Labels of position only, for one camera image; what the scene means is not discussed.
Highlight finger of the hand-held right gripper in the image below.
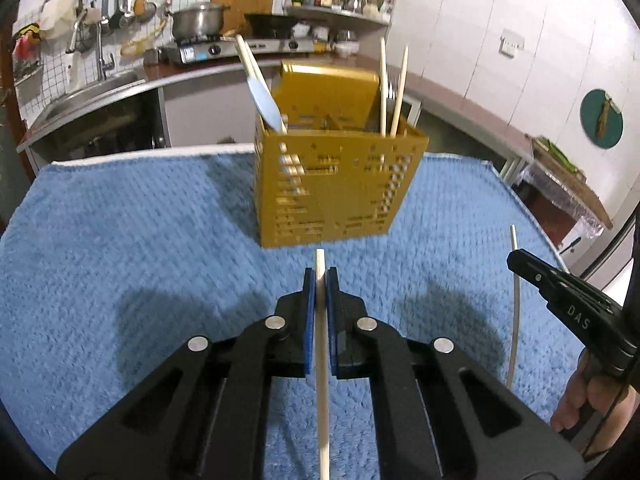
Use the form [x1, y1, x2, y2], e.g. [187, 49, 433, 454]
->
[506, 249, 566, 306]

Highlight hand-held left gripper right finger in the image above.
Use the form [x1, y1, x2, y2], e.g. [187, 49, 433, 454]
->
[327, 268, 586, 480]

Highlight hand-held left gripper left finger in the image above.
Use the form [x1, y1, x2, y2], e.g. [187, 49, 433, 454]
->
[55, 267, 317, 480]

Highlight light wooden chopstick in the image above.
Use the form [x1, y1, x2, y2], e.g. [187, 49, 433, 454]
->
[235, 34, 262, 83]
[390, 44, 410, 137]
[506, 225, 521, 392]
[379, 36, 388, 137]
[315, 249, 332, 480]

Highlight yellow perforated utensil basket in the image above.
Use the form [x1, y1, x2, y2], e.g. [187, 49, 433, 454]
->
[252, 60, 431, 250]

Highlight light blue spoon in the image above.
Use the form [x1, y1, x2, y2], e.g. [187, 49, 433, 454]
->
[246, 76, 289, 135]

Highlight thick wooden chopstick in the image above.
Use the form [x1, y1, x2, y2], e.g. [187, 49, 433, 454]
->
[240, 35, 268, 86]

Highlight row of hanging kitchen utensils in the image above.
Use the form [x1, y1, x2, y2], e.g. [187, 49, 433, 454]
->
[65, 0, 158, 53]

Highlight person's right hand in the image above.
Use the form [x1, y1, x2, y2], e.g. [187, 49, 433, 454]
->
[550, 349, 640, 459]

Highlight table with plastic cover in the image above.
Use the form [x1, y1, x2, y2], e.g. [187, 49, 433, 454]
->
[517, 135, 616, 256]

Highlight green vegetables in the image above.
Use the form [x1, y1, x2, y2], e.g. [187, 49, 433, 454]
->
[532, 136, 586, 173]

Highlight green round board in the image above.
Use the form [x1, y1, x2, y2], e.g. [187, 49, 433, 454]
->
[580, 88, 625, 150]

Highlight blue fluffy blanket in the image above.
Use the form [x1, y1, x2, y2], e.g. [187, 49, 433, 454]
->
[0, 152, 583, 480]

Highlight kitchen counter with cabinets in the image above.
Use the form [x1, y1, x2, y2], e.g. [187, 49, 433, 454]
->
[17, 55, 536, 181]

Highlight portable gas stove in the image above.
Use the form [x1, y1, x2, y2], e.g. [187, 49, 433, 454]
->
[245, 37, 318, 56]
[162, 42, 243, 67]

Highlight black frying pan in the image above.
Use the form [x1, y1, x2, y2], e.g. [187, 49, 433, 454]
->
[244, 12, 301, 40]

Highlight steel sink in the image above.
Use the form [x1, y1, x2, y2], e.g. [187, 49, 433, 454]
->
[30, 72, 146, 126]

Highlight steel cooking pot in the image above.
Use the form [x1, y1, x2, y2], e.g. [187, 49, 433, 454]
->
[167, 2, 232, 43]

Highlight steel faucet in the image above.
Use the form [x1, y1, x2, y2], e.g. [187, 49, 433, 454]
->
[95, 35, 117, 81]

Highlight red plastic bag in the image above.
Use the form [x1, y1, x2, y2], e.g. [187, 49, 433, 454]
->
[12, 25, 43, 68]

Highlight white hanging cloth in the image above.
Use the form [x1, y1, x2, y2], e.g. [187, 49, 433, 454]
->
[40, 0, 76, 31]

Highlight white wall socket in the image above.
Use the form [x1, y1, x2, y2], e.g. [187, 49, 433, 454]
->
[500, 30, 526, 58]

